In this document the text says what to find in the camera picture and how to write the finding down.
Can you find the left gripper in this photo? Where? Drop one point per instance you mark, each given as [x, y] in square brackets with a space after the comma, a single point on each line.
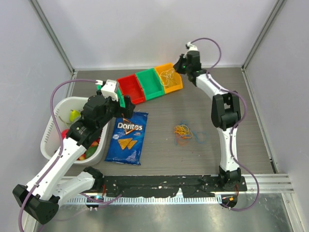
[126, 112]

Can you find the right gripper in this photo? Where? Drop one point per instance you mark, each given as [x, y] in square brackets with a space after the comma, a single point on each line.
[176, 66]

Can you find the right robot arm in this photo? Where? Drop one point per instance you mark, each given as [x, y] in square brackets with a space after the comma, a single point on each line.
[225, 115]

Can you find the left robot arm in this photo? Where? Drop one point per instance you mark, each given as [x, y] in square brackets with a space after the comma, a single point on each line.
[43, 195]

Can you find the left green bin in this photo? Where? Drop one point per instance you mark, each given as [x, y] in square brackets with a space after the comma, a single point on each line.
[119, 95]

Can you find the green bin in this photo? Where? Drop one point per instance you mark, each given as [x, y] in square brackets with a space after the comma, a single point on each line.
[119, 95]
[151, 84]

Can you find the orange bin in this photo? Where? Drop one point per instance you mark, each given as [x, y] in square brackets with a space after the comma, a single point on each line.
[170, 80]

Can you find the red bin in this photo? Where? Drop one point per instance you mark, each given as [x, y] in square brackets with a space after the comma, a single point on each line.
[129, 85]

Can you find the right green bin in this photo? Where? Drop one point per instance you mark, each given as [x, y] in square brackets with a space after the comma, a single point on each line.
[151, 84]

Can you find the blue Doritos chip bag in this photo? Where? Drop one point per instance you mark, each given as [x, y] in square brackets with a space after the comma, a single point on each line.
[127, 139]

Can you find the green melon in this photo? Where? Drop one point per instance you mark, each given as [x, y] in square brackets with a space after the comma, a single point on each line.
[75, 125]

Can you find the yellow green pear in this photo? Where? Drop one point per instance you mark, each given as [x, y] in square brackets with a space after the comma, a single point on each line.
[74, 115]

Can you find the green lime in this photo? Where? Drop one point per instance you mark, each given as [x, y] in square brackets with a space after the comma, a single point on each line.
[90, 151]

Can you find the white fruit basket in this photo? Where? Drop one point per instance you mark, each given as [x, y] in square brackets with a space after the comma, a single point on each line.
[50, 142]

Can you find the red apple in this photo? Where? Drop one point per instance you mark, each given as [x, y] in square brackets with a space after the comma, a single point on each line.
[64, 133]

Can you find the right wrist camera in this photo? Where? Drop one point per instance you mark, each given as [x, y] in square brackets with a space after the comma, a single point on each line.
[191, 47]

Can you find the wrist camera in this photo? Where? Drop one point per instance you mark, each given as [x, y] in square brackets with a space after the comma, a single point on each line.
[191, 47]
[108, 88]

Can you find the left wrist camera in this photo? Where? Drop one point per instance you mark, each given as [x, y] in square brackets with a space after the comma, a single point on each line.
[108, 88]

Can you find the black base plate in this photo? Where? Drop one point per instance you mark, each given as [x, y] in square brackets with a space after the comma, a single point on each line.
[163, 186]

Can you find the white slotted cable duct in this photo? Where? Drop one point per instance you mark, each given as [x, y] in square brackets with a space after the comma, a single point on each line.
[178, 199]

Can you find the right frame post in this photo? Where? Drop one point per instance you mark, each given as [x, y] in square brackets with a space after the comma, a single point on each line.
[277, 8]

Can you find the frame post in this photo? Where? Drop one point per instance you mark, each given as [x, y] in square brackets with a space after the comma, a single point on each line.
[50, 32]
[277, 8]

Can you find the left frame post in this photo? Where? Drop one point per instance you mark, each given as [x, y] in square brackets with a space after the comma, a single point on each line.
[50, 32]

